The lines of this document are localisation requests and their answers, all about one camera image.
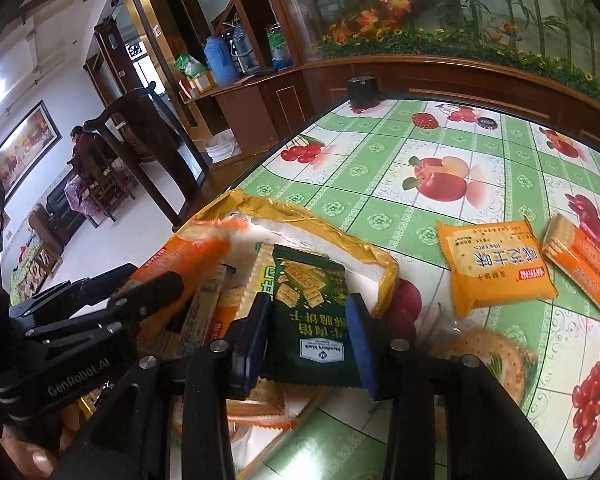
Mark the framed wall painting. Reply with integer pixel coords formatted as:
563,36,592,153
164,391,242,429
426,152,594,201
0,100,62,202

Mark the dark green cracker packet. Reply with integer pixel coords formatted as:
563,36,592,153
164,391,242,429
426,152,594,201
259,244,367,388

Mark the flower painted glass panel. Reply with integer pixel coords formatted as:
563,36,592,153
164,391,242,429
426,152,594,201
266,0,600,107

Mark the person's left hand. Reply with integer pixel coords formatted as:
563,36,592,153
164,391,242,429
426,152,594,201
0,400,93,480

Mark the clear round cracker packet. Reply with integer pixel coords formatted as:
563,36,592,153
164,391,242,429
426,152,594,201
427,310,540,413

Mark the black sofa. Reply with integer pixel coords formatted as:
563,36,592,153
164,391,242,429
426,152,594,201
44,180,89,247

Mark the green plastic bag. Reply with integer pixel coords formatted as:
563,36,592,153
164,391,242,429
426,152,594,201
173,53,209,82

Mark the small black box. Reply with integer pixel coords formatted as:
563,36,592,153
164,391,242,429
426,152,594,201
346,75,382,109

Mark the white bucket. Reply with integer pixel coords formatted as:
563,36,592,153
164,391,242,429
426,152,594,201
204,129,242,164

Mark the blue thermos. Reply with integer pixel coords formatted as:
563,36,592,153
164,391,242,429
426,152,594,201
203,36,237,87

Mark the cardboard box with yellow tape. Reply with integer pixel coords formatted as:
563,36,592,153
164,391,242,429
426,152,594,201
172,190,401,466

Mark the wooden armchair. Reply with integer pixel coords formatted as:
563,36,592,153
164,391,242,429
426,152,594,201
26,204,65,282

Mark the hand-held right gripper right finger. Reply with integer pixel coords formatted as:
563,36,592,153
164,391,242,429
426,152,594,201
346,292,566,480

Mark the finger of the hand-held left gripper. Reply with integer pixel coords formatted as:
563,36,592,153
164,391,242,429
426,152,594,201
27,271,186,361
9,263,140,322

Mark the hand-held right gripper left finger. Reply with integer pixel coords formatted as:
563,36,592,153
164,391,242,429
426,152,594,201
62,292,273,480

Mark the dark wooden chair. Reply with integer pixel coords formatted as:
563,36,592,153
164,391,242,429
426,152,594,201
84,87,212,227

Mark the small cardboard box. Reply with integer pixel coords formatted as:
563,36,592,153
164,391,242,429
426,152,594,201
179,72,217,97

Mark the green label water bottle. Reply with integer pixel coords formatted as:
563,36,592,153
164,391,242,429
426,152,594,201
265,24,294,69

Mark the orange cracker packet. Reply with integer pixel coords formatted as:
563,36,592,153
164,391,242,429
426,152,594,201
224,379,298,432
540,214,600,328
129,217,232,306

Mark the flat orange snack packet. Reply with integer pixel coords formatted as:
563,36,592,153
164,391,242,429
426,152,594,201
436,217,559,319

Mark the wooden cabinet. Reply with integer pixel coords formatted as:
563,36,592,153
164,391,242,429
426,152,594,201
114,0,600,163

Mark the fruit printed tablecloth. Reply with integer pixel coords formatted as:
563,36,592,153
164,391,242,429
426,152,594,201
174,97,600,480

